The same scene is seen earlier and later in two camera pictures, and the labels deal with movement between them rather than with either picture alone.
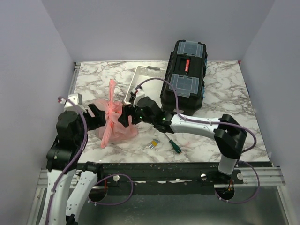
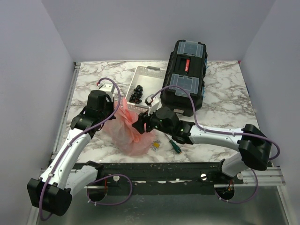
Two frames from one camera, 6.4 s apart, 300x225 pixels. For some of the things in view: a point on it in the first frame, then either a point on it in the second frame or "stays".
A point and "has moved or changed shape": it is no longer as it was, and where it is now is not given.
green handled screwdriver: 176,147 stays
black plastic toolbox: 186,71 stays
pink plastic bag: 114,131 has moved or changed shape
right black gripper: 128,110 → 143,118
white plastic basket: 153,89 stays
